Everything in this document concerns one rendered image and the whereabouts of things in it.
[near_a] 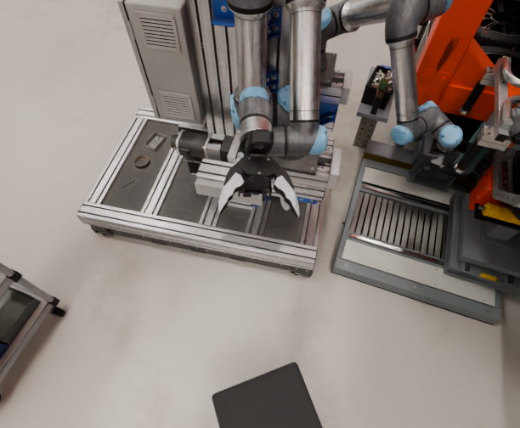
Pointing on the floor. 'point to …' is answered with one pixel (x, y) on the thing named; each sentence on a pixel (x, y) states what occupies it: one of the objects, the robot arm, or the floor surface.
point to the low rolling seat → (268, 402)
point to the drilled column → (364, 132)
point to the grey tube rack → (2, 323)
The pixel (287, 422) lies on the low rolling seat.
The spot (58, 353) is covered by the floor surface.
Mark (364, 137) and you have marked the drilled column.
